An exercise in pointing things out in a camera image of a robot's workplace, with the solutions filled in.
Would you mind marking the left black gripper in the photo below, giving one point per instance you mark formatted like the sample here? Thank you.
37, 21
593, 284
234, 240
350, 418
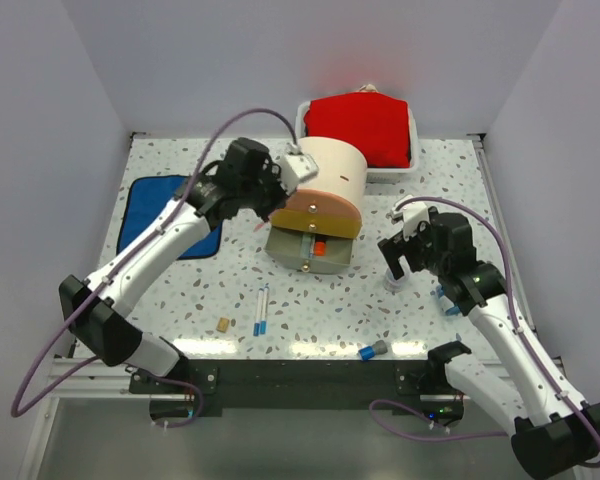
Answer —
272, 173

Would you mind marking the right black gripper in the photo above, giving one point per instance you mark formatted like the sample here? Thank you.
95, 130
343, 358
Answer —
395, 246

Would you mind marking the black orange highlighter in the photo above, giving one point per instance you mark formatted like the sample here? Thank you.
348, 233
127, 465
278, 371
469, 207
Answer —
319, 248

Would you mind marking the beige round drawer organizer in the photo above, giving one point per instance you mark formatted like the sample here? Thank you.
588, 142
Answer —
329, 208

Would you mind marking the white blue-capped marker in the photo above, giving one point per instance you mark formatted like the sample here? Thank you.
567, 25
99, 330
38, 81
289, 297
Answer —
264, 309
258, 313

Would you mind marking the clear green-capped tube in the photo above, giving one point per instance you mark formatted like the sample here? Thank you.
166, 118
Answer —
305, 247

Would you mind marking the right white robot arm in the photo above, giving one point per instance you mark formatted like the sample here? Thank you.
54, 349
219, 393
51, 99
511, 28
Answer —
551, 426

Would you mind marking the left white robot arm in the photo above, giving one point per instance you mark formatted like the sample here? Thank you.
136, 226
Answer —
96, 308

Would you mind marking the clear round pin jar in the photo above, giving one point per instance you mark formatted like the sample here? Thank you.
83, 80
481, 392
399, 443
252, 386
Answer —
393, 284

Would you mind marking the white plastic basket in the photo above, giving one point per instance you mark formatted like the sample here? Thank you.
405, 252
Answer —
376, 175

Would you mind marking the blue grey glue stick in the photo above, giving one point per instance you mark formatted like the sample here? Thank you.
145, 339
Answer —
376, 349

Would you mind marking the blue microfiber cloth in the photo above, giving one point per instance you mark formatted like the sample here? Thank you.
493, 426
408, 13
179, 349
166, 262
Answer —
147, 198

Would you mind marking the red folded cloth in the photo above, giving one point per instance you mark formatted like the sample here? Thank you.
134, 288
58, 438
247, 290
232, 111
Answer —
375, 123

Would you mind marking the small tan eraser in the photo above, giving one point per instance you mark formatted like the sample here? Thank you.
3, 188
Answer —
223, 325

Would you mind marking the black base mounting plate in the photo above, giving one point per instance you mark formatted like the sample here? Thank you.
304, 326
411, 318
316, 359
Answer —
336, 384

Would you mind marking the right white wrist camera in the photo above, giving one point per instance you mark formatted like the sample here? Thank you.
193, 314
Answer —
410, 216

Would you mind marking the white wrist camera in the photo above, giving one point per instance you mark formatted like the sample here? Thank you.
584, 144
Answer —
296, 168
410, 216

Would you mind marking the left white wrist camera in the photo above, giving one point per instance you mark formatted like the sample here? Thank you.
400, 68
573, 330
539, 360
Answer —
296, 168

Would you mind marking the aluminium frame rail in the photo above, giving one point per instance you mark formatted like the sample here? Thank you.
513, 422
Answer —
97, 381

